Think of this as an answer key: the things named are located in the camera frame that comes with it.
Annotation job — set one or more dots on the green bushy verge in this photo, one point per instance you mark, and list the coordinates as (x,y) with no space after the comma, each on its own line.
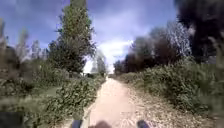
(180,83)

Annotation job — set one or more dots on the robot's own part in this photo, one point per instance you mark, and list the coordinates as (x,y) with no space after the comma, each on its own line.
(143,124)
(76,124)

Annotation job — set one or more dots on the pale dirt path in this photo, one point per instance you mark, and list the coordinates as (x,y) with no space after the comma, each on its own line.
(111,100)

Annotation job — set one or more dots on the green grass and weeds verge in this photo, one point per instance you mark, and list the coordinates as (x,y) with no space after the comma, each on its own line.
(63,96)

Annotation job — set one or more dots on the group of thin trees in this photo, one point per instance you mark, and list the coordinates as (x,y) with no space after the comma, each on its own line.
(22,46)

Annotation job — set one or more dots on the tall green tree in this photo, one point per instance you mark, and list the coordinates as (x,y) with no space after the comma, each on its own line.
(74,40)

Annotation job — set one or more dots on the small pale tree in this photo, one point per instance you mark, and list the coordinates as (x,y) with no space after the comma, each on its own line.
(101,64)

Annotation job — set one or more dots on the dark row of trees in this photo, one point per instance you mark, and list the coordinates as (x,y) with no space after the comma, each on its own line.
(156,50)

